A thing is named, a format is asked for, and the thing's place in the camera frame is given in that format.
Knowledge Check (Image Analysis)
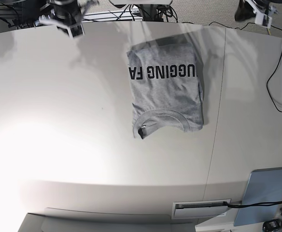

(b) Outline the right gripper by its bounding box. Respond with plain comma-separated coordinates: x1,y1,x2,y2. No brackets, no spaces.
33,0,99,27

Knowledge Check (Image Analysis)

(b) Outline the grey T-shirt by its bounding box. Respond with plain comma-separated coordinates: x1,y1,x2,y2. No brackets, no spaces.
127,43,203,139

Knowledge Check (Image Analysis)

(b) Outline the grey laptop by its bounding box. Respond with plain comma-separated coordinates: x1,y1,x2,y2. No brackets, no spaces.
233,167,282,227

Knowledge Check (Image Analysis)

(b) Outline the black device lower right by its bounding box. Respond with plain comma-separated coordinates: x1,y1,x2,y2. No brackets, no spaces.
262,218,282,232

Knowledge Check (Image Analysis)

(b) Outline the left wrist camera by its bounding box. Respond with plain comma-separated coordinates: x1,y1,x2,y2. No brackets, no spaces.
254,13,272,29

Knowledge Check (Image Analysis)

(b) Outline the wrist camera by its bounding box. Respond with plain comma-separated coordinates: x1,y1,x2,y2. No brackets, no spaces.
67,22,85,39
254,13,272,29

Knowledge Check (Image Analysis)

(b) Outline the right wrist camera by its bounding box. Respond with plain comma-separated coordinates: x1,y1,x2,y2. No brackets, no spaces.
67,22,85,39

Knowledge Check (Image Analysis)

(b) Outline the black cable on table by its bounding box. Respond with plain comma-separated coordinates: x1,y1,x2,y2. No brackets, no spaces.
208,20,282,113

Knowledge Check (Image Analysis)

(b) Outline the black laptop cable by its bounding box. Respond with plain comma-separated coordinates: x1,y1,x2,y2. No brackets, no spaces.
224,199,282,209

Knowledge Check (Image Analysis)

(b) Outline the table cable grommet box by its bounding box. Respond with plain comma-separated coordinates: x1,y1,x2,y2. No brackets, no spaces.
171,199,231,220

